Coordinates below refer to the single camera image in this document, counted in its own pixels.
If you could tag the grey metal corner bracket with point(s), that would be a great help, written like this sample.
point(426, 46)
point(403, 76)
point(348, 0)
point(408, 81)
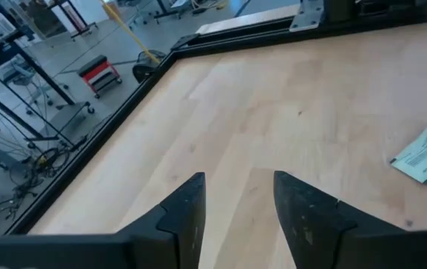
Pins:
point(307, 16)

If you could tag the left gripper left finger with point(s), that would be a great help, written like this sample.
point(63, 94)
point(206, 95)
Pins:
point(183, 224)

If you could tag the black round pole base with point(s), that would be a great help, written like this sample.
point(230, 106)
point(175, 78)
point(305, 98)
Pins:
point(144, 69)

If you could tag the black table rim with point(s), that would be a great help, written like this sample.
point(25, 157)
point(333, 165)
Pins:
point(98, 138)

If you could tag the white green Truvia packet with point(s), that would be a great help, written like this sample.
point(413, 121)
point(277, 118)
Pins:
point(424, 155)

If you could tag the grey rolling cart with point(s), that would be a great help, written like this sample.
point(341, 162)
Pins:
point(71, 116)

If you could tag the light wooden plank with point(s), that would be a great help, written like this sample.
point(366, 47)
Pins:
point(247, 18)

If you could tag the yellow pole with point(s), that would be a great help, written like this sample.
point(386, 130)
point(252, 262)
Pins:
point(131, 33)

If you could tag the red black rolling stool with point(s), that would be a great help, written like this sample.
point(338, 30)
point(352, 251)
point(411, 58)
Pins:
point(99, 74)

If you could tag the black metal shelving frame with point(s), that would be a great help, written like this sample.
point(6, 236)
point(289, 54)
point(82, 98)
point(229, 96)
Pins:
point(30, 71)

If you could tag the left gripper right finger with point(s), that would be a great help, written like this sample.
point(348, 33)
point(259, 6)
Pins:
point(310, 220)

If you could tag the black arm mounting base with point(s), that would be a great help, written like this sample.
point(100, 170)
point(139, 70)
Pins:
point(377, 9)

